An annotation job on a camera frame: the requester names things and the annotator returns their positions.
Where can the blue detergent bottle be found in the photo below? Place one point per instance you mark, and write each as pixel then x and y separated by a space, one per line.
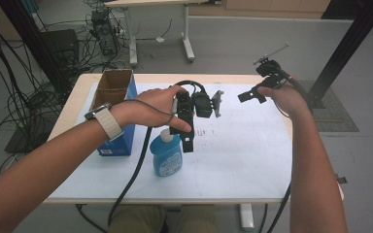
pixel 166 158

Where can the black box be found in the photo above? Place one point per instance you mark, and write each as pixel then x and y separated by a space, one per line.
pixel 61 45

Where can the wooden cabinet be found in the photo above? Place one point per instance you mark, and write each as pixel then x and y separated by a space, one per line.
pixel 272 8

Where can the white table leg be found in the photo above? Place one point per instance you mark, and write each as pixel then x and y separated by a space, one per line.
pixel 246 216

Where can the person's left hand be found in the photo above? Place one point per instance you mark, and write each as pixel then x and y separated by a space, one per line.
pixel 149 108

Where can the person's leg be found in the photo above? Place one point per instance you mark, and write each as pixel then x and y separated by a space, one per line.
pixel 136 220
pixel 196 220

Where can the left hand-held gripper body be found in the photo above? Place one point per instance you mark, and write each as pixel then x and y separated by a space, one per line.
pixel 202 103

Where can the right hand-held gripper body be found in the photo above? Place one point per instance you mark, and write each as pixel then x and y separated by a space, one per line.
pixel 272 73

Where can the blue cardboard box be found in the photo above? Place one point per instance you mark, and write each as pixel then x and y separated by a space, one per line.
pixel 116 93

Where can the black metal stand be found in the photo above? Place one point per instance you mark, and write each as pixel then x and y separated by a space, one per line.
pixel 35 45
pixel 349 42

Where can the white paper mat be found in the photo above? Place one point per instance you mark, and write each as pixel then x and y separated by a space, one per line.
pixel 239 152

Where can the person's right leg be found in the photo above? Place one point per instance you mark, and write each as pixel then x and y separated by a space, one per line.
pixel 196 220

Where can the black floor mat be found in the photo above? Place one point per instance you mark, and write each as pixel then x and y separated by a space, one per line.
pixel 26 139

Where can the person's right hand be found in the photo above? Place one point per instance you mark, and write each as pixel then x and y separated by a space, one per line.
pixel 289 102

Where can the black computer tower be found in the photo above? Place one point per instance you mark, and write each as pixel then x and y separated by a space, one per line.
pixel 105 32

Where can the white desk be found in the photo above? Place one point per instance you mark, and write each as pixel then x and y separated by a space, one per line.
pixel 162 3

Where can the person's left leg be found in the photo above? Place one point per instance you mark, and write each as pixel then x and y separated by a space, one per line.
pixel 136 220

